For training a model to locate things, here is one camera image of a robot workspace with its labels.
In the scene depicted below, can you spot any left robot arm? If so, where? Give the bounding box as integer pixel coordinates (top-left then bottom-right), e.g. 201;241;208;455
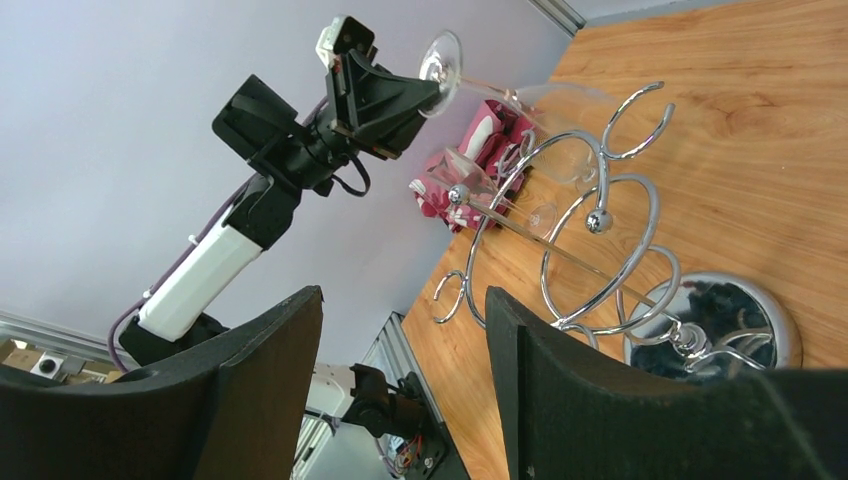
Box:
116;50;442;366

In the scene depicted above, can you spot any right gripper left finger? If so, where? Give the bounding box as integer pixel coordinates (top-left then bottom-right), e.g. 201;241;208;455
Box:
1;286;323;479

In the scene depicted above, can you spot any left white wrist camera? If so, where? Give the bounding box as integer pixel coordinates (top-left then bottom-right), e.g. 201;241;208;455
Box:
315;15;378;70

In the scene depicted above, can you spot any pink camouflage cloth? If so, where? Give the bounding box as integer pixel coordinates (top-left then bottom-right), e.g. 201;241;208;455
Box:
409;100;532;233

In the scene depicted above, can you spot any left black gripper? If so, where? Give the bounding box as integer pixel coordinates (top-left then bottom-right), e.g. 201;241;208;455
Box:
327;49;440;159

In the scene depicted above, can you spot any chrome wine glass rack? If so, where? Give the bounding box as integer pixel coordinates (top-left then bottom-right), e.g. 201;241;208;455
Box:
450;99;803;384

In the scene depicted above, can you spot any left aluminium frame post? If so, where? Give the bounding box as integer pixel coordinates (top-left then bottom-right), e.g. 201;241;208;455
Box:
529;0;587;37

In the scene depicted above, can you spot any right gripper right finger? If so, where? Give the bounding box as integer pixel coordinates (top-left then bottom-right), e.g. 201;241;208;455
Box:
485;287;847;479

